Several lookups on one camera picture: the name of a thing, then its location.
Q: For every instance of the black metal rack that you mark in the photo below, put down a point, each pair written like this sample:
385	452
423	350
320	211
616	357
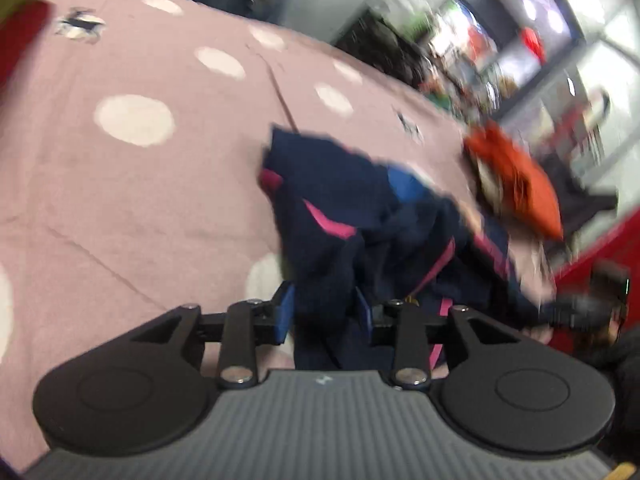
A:
375	45

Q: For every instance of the navy pink cartoon print garment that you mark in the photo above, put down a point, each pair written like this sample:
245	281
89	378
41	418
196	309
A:
340	195

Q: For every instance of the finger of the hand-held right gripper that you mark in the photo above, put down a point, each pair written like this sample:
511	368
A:
575	310

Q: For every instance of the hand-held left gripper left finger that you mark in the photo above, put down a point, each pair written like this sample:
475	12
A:
285	310

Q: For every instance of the red lantern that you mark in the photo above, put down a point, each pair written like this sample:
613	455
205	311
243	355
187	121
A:
532	45

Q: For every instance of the red panel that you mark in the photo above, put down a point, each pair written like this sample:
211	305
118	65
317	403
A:
610	245

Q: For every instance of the orange sweater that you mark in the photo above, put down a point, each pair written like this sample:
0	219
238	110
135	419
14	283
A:
530	190

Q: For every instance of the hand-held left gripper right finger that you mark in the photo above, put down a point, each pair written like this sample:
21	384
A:
364	307

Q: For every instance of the red folded clothing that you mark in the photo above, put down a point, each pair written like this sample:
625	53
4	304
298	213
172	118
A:
20	45

